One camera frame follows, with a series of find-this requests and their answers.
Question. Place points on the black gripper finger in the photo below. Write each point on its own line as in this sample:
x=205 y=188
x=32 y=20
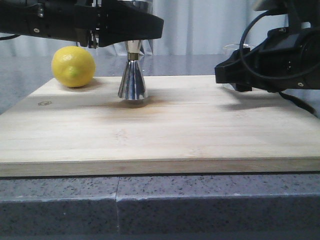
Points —
x=128 y=20

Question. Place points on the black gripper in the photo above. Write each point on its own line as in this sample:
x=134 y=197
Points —
x=282 y=54
x=67 y=20

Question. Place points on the steel hourglass jigger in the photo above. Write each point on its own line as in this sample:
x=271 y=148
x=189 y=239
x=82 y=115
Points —
x=132 y=86

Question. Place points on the clear glass beaker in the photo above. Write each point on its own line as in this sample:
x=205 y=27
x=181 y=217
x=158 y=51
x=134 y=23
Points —
x=230 y=48

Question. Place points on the yellow lemon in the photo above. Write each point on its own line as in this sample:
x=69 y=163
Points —
x=73 y=66

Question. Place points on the grey pleated curtain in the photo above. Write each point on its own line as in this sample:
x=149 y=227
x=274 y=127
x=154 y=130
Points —
x=191 y=27

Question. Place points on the light wooden cutting board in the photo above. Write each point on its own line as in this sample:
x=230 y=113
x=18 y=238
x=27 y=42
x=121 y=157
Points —
x=188 y=124

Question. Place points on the black board handle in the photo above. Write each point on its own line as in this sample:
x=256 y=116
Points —
x=298 y=102

